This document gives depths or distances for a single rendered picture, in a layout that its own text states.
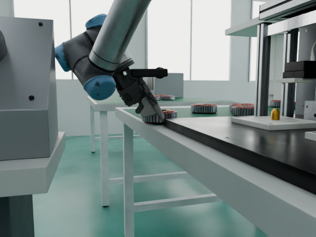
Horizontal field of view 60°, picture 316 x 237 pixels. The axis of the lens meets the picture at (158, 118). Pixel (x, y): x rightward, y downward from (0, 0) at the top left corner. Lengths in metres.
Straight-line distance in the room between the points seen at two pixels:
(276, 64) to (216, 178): 1.44
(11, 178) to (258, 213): 0.32
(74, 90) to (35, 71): 4.50
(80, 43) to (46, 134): 0.40
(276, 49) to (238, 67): 4.17
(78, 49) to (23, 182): 0.45
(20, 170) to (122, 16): 0.39
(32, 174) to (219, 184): 0.27
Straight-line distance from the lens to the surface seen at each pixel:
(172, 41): 5.39
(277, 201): 0.32
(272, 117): 0.71
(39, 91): 0.49
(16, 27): 0.66
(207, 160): 0.45
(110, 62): 0.69
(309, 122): 0.68
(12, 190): 0.44
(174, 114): 0.84
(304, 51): 1.02
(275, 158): 0.38
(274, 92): 1.80
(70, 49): 0.80
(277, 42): 1.82
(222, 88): 5.77
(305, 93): 1.01
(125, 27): 0.66
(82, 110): 5.05
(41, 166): 0.43
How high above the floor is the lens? 0.86
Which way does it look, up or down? 6 degrees down
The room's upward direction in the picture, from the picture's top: straight up
